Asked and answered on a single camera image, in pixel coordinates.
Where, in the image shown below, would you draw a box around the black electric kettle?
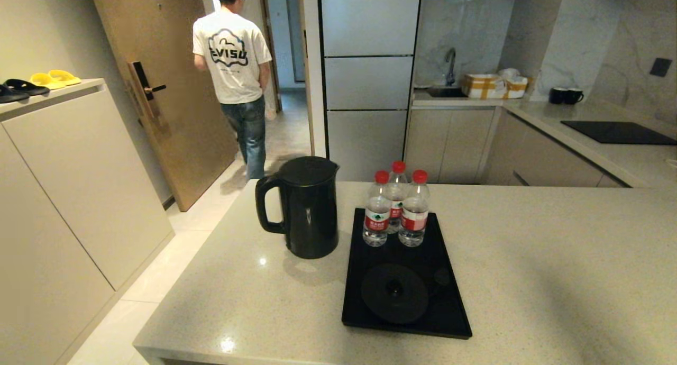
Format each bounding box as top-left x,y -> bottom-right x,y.
255,156 -> 340,260

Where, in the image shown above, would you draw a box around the water bottle red label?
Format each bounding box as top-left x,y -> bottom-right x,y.
363,170 -> 392,248
388,161 -> 409,234
398,169 -> 430,248

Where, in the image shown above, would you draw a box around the black round kettle base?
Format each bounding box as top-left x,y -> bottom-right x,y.
361,263 -> 430,325

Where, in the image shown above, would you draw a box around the grey tall refrigerator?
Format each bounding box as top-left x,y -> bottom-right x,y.
317,0 -> 424,183

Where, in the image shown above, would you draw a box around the beige kitchen base cabinets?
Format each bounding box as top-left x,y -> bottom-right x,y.
405,106 -> 630,188

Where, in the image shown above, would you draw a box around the dark kitchen sink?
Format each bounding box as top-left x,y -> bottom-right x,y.
427,86 -> 469,98

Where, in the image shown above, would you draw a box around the person in white t-shirt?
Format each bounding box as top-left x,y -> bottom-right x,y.
192,0 -> 273,180

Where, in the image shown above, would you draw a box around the metal kitchen faucet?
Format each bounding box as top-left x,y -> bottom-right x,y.
444,48 -> 459,86

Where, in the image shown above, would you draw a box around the black rectangular serving tray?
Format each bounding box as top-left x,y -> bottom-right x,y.
341,207 -> 473,340

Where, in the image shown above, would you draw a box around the large taped cardboard box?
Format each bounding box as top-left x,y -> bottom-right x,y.
463,73 -> 506,99

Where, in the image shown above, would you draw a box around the wooden door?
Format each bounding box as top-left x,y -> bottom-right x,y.
87,0 -> 239,212

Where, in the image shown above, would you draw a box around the small taped cardboard box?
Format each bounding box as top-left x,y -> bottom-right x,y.
502,77 -> 529,99

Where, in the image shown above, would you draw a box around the beige shoe cabinet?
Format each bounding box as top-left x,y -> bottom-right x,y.
0,78 -> 175,365

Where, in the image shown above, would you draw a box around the black induction cooktop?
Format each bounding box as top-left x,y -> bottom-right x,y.
562,121 -> 677,146

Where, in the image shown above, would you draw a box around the yellow slipper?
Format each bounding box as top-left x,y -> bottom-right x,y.
48,69 -> 81,86
29,73 -> 66,90

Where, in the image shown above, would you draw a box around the black slipper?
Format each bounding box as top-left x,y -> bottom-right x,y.
4,79 -> 50,96
0,85 -> 31,104

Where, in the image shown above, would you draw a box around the black door lock handle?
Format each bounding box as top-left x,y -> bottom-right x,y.
128,61 -> 167,118

